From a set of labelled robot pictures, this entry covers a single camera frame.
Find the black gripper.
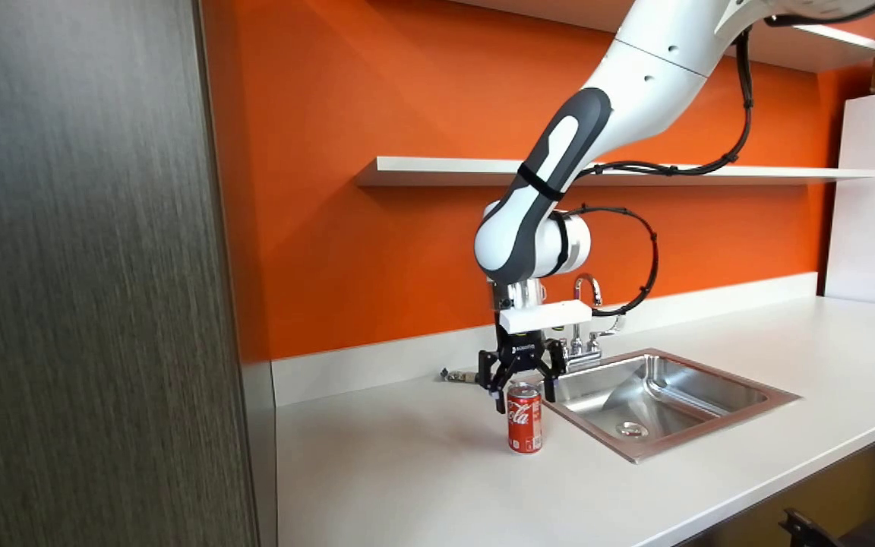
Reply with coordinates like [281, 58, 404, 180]
[474, 324, 571, 418]

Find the red soda can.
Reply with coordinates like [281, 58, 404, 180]
[505, 374, 543, 456]

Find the stainless steel sink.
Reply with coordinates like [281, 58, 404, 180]
[541, 347, 802, 466]

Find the black marker pen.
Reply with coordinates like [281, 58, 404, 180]
[439, 368, 482, 388]

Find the chrome faucet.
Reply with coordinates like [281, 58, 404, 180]
[560, 272, 626, 372]

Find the black chair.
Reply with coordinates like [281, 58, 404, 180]
[778, 509, 875, 547]

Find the dark wood cabinet panel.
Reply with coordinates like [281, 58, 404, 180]
[0, 0, 264, 547]

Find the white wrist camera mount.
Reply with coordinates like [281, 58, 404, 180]
[496, 297, 584, 338]

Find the thin white wall shelf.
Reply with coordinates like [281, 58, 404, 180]
[357, 153, 875, 192]

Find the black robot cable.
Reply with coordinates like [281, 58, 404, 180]
[563, 0, 875, 318]

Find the thick white wall shelf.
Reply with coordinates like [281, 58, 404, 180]
[450, 0, 875, 76]

